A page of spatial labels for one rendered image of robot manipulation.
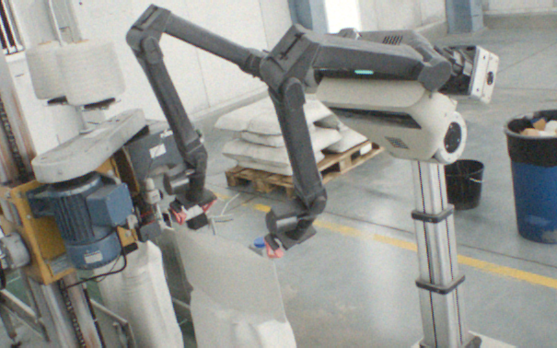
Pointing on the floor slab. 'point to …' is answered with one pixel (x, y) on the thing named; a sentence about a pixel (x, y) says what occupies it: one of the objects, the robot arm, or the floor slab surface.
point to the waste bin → (550, 177)
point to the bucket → (464, 183)
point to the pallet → (264, 181)
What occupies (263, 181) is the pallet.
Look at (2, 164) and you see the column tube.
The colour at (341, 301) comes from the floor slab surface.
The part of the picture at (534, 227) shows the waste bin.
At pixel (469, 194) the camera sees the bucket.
